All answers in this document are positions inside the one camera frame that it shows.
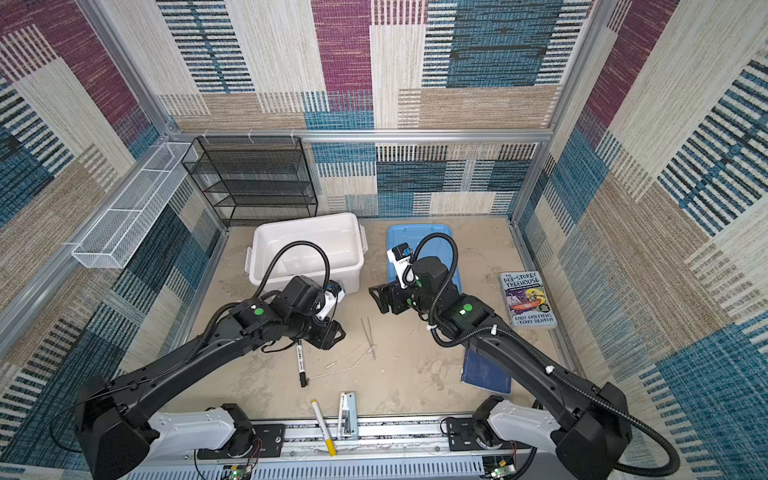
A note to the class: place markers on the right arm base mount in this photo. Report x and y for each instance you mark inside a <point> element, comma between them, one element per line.
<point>474,433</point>

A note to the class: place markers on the colourful treehouse book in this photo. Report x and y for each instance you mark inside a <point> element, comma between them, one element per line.
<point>526,300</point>

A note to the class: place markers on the white yellow marker pen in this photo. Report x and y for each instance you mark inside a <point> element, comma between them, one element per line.
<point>325,432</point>

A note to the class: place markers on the black wire mesh shelf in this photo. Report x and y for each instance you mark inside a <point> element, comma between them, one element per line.
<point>252,180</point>

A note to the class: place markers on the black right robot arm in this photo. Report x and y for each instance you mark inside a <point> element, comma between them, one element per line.
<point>588,437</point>

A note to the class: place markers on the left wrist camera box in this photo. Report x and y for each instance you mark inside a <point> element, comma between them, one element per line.
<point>334,294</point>

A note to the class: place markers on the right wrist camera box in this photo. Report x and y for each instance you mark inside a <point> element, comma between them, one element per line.
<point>399,258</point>

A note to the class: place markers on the blue plastic bin lid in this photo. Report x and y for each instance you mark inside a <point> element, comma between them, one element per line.
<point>433,255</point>

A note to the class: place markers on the black marker pen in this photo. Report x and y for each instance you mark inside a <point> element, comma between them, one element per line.
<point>301,364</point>

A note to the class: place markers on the white plastic storage bin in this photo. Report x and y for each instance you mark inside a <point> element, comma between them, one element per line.
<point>340,236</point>

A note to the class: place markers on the dark blue book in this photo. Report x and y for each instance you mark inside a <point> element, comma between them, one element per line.
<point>482,373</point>

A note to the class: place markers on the metal clamp bracket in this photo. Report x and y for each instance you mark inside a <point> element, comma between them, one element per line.
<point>347,421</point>

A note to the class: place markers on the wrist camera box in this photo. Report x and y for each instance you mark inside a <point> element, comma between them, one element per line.
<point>334,294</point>
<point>399,258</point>

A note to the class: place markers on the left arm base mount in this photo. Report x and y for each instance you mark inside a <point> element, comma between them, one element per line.
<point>249,440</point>

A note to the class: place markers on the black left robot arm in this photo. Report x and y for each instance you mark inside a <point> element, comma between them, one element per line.
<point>112,417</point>

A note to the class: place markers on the white wire mesh basket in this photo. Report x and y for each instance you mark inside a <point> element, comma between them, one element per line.
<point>118,233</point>

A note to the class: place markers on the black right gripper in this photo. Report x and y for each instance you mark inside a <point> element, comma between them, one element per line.
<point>395,292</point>

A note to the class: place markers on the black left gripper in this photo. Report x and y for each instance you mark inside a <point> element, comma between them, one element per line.
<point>333,338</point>

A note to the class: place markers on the clear glass stirring rod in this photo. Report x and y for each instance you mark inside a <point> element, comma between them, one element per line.
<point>345,371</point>

